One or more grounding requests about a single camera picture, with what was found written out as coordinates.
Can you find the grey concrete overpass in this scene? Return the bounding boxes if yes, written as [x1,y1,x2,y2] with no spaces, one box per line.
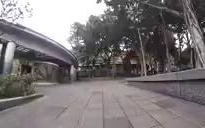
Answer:
[0,15,78,84]

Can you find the low grey concrete wall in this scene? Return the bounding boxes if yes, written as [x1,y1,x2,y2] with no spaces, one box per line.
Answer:
[125,65,205,108]

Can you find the green bushes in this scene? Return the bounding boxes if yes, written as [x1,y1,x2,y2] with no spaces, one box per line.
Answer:
[0,73,38,101]

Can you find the group of trees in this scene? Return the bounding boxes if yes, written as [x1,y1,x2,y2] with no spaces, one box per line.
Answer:
[67,0,205,78]

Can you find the grey concrete kerb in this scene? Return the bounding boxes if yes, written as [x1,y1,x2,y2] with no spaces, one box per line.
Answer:
[0,92,45,115]

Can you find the grey stone slab pavement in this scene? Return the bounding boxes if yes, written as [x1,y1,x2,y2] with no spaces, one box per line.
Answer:
[0,78,205,128]

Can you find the brown building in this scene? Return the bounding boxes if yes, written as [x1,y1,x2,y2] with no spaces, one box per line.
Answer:
[78,49,148,79]

